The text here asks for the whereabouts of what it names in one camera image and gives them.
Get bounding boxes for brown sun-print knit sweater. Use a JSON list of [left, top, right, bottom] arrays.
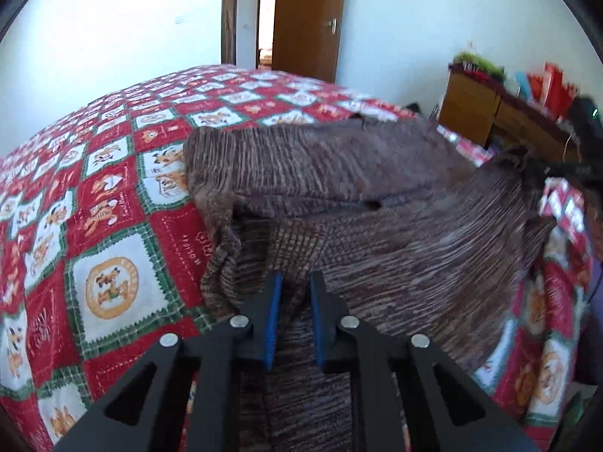
[[183, 115, 557, 452]]

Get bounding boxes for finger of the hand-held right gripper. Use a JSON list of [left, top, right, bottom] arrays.
[[523, 157, 603, 185]]

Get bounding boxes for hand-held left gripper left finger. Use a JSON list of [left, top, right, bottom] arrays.
[[54, 270, 283, 452]]

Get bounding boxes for brown wooden door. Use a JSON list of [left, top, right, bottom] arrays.
[[272, 0, 348, 84]]

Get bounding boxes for red checkered printed bed blanket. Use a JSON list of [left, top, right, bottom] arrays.
[[0, 63, 599, 452]]

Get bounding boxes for dark inner door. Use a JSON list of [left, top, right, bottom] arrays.
[[221, 0, 239, 67]]

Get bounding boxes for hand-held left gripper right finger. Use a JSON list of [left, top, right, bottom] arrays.
[[310, 270, 542, 452]]

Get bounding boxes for wooden cabinet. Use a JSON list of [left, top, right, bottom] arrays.
[[438, 68, 585, 163]]

